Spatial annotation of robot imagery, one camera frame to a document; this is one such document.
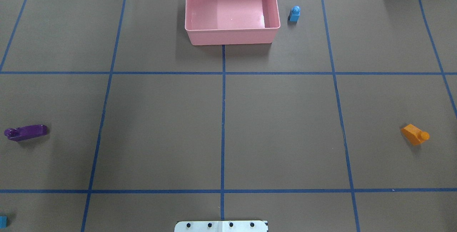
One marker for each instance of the small blue single-stud block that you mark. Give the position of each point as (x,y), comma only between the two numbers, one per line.
(294,14)

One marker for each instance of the orange sloped block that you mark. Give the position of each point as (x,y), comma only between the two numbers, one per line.
(415,135)

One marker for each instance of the purple sloped block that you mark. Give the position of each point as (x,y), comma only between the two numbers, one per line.
(25,132)

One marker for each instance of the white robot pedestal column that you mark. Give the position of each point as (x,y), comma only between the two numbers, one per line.
(222,226)

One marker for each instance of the long blue four-stud block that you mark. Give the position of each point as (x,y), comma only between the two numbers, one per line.
(3,222)

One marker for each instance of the pink plastic box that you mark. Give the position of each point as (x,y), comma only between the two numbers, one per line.
(231,22)

